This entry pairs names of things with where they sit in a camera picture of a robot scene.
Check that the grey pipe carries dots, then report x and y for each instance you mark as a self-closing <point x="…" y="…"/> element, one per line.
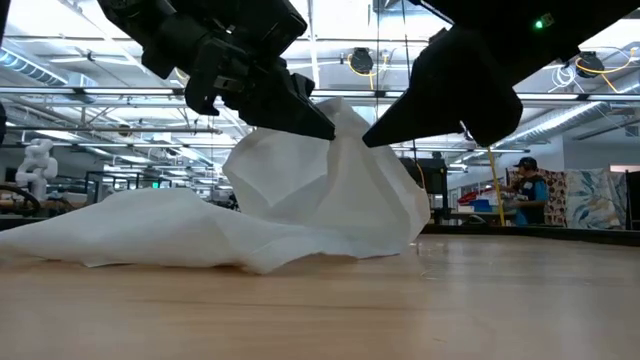
<point x="100" y="129"/>

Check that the black machine box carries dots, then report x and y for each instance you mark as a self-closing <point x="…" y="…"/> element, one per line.
<point x="432" y="190"/>

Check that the silver ventilation duct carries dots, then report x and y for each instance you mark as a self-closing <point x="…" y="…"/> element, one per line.
<point x="30" y="67"/>
<point x="560" y="120"/>

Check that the blue plastic bin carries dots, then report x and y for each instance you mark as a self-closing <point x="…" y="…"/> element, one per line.
<point x="481" y="206"/>

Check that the leaf patterned cloth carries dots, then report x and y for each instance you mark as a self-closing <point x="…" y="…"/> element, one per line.
<point x="595" y="200"/>

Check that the person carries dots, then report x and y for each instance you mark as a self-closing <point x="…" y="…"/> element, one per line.
<point x="530" y="200"/>

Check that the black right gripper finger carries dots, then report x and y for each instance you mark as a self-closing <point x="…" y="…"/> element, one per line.
<point x="420" y="117"/>

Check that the white towel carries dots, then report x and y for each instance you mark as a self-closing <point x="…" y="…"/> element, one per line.
<point x="325" y="200"/>

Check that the brown floral cloth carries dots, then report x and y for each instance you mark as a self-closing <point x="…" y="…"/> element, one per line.
<point x="557" y="195"/>

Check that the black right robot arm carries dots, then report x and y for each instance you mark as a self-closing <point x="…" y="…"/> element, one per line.
<point x="575" y="25"/>

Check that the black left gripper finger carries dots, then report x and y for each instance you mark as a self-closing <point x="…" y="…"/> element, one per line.
<point x="290" y="112"/>
<point x="306" y="82"/>

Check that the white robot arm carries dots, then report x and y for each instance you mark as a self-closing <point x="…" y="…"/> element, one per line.
<point x="37" y="167"/>

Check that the black framed workcell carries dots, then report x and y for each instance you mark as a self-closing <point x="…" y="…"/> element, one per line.
<point x="115" y="173"/>

